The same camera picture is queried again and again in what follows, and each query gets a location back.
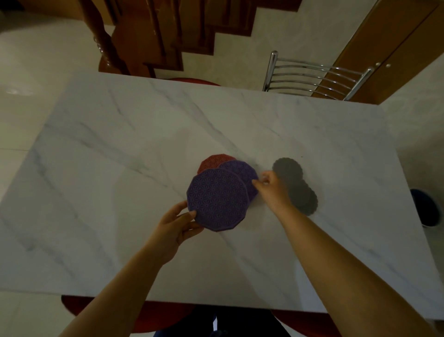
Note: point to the turned wooden newel post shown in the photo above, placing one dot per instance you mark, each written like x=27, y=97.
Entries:
x=104, y=45

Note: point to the large purple patterned coaster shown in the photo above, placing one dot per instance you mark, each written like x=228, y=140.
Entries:
x=218, y=199

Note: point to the person's dark trousers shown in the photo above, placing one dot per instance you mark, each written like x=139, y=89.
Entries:
x=239, y=324

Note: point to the red chair seat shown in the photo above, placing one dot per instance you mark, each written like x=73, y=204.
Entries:
x=163, y=316

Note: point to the person's right forearm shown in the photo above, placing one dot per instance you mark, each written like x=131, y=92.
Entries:
x=340, y=274

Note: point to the small purple patterned coaster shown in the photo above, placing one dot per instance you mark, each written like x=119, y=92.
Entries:
x=242, y=173

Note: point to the brown wooden door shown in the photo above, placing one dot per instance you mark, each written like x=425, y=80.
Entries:
x=392, y=48

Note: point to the person's left hand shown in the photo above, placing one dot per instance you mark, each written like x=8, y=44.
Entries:
x=165, y=236

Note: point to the person's right hand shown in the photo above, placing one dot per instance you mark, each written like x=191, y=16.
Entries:
x=275, y=194

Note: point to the red patterned coaster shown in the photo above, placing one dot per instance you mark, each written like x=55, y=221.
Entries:
x=213, y=162

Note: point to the person's left forearm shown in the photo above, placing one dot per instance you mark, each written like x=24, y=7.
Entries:
x=118, y=298

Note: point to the person's right thumb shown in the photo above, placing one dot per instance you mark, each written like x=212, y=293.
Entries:
x=259, y=184

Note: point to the person's left thumb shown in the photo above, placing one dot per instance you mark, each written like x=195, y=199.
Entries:
x=177, y=210

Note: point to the dark round bin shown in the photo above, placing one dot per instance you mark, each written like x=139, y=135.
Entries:
x=425, y=208

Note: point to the wooden staircase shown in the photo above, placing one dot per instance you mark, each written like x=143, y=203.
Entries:
x=194, y=31

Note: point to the red stool seat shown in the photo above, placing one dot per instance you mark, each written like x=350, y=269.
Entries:
x=194, y=81

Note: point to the grey scalloped coaster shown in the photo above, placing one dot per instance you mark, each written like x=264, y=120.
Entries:
x=305, y=199
x=287, y=170

